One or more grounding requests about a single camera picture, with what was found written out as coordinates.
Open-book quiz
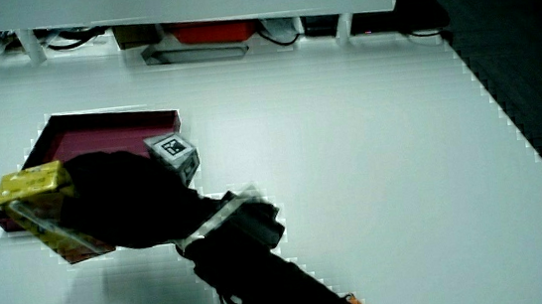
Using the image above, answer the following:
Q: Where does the person's right hand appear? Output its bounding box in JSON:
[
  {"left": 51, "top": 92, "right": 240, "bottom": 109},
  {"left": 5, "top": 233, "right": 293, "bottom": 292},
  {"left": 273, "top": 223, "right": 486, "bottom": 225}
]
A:
[{"left": 52, "top": 129, "right": 224, "bottom": 257}]

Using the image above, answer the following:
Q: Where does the yellow ice redtea carton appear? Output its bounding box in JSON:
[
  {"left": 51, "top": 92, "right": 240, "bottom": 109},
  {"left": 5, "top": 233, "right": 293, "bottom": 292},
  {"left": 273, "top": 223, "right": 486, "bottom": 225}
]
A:
[{"left": 0, "top": 155, "right": 117, "bottom": 271}]

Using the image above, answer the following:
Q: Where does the person's right forearm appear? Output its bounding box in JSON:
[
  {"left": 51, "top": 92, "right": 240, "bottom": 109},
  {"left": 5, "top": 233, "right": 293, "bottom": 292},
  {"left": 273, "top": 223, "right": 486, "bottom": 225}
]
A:
[{"left": 181, "top": 211, "right": 372, "bottom": 304}]

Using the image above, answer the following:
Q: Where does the dark red shallow tray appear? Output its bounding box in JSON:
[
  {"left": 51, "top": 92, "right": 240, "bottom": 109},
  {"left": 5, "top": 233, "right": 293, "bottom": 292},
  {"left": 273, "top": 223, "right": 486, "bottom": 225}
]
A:
[{"left": 0, "top": 102, "right": 192, "bottom": 235}]

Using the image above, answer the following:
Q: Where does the grey flat device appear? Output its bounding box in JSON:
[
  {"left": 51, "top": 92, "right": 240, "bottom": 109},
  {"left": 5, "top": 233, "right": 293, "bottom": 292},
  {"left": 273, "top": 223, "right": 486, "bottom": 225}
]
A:
[{"left": 139, "top": 35, "right": 251, "bottom": 69}]

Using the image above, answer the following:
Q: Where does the brown cardboard box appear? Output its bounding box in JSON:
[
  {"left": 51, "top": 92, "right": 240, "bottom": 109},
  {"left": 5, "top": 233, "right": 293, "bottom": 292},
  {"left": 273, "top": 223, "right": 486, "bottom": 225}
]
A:
[{"left": 111, "top": 22, "right": 162, "bottom": 52}]

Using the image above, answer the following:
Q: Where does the red box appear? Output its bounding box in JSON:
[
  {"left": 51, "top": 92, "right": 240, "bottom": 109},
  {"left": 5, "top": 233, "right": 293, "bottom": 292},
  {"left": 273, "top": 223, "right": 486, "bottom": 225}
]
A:
[{"left": 167, "top": 16, "right": 260, "bottom": 50}]

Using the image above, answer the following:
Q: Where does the white raised shelf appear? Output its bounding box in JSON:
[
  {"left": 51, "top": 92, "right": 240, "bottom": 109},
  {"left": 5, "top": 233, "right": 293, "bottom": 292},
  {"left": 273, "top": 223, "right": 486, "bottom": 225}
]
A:
[{"left": 0, "top": 0, "right": 410, "bottom": 80}]

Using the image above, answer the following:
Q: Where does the white bag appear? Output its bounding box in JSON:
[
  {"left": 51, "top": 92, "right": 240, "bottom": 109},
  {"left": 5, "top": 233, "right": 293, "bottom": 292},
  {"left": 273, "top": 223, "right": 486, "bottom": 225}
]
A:
[{"left": 258, "top": 14, "right": 305, "bottom": 45}]

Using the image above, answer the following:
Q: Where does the black wrist tracker with strap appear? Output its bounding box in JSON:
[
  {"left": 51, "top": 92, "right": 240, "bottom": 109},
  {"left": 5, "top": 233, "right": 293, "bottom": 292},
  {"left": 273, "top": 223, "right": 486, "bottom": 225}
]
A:
[{"left": 169, "top": 182, "right": 288, "bottom": 260}]

